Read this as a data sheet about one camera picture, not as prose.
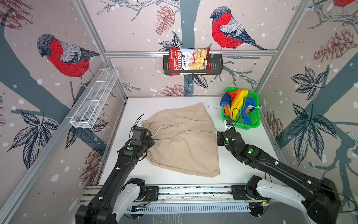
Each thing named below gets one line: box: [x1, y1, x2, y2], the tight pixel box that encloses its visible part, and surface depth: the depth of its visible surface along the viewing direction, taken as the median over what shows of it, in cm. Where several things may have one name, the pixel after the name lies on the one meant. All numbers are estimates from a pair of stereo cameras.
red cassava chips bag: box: [168, 47, 212, 77], surface depth 90 cm
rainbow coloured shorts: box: [220, 89, 262, 125], surface depth 102 cm
